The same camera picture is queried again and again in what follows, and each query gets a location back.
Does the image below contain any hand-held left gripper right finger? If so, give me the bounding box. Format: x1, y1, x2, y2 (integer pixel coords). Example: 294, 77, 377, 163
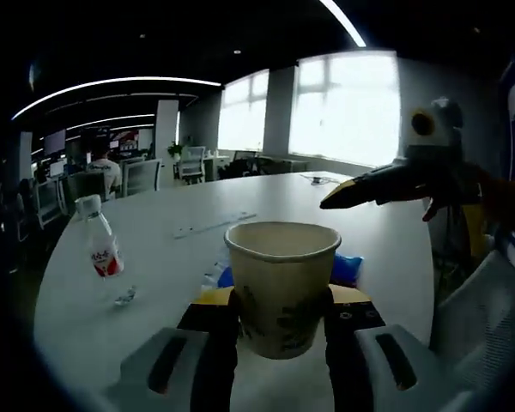
324, 282, 461, 412

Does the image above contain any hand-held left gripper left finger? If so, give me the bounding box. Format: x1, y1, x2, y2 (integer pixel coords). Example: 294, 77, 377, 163
105, 287, 242, 412

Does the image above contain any blue tissue pack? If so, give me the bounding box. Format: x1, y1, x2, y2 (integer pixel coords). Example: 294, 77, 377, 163
332, 251, 367, 287

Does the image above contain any clear bag with blue sponge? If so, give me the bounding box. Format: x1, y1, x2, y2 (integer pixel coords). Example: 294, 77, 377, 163
199, 257, 235, 300

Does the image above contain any paper cup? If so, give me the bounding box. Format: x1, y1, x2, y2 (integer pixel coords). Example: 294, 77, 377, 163
223, 221, 342, 361

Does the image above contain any clear water bottle red label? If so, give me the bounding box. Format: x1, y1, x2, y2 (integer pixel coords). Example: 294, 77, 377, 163
74, 193, 138, 307

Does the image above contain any person's right hand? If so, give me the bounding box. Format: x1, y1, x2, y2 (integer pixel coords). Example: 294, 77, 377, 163
422, 171, 487, 223

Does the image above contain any small grey table object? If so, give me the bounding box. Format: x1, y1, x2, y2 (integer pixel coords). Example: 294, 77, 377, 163
300, 171, 341, 187

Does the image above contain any white table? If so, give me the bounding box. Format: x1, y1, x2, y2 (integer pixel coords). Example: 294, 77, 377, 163
33, 171, 437, 412

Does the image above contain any white flat strip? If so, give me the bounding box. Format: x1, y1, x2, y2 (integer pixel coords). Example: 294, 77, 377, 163
173, 209, 259, 240

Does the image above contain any grey office chair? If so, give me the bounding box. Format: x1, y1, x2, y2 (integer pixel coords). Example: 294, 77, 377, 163
428, 247, 515, 412

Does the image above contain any short ceiling light strip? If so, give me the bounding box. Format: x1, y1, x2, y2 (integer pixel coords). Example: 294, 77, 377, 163
318, 0, 368, 48

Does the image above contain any white mesh office chair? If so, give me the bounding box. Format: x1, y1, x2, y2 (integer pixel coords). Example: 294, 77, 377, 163
177, 145, 208, 182
121, 157, 163, 197

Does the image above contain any long ceiling light strip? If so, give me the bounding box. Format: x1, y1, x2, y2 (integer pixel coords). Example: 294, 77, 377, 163
10, 76, 222, 122

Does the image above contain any wall monitor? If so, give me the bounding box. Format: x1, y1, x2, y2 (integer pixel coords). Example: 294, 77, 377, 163
42, 130, 68, 158

